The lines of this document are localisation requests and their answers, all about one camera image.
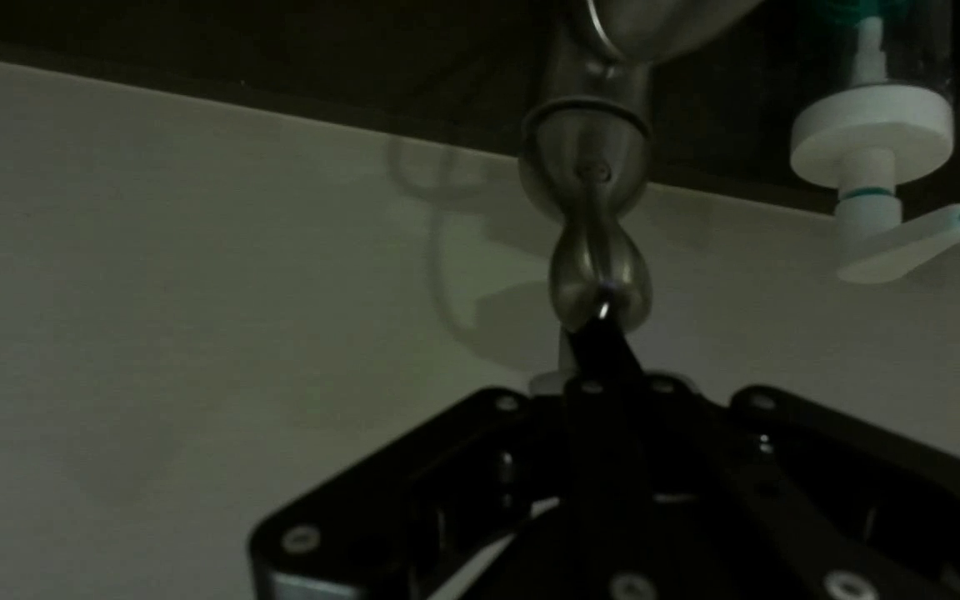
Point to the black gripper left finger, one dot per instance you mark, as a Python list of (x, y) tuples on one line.
[(407, 519)]

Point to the green soap dispenser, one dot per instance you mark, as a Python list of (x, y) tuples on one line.
[(878, 118)]

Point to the steel kitchen faucet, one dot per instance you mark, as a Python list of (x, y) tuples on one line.
[(589, 141)]

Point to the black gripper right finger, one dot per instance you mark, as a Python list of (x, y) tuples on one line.
[(771, 497)]

